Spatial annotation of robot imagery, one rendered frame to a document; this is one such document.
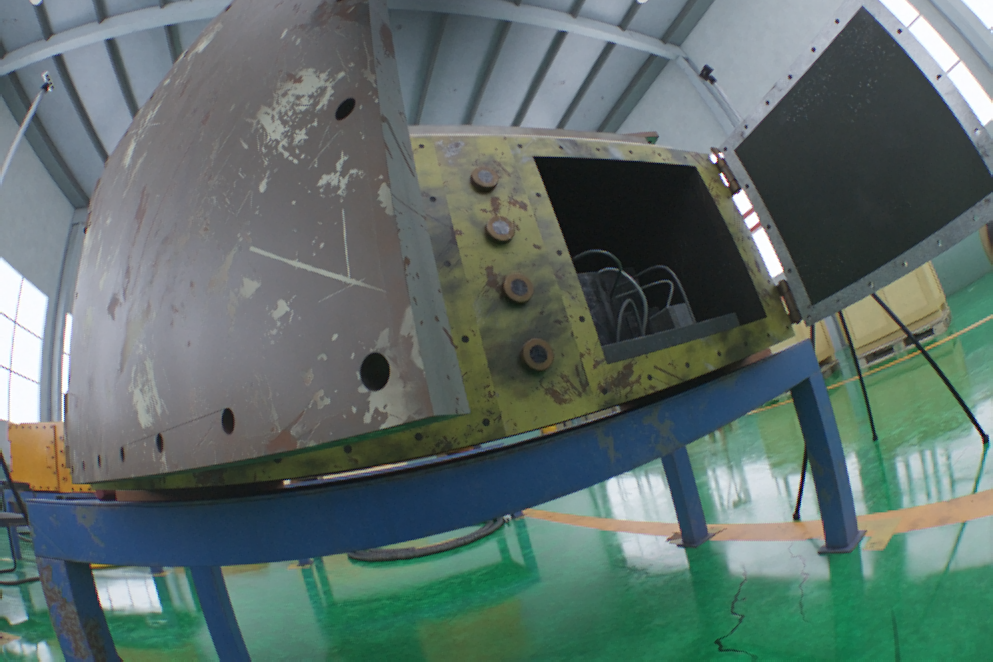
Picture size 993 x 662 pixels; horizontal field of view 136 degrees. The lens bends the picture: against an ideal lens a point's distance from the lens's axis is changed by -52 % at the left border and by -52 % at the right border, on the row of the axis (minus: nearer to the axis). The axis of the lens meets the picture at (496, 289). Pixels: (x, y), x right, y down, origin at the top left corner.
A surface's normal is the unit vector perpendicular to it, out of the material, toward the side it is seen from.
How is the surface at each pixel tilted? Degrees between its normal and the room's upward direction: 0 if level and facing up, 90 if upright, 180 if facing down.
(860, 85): 90
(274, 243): 90
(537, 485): 90
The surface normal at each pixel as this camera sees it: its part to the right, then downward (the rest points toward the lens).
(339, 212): -0.39, -0.23
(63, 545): 0.29, -0.41
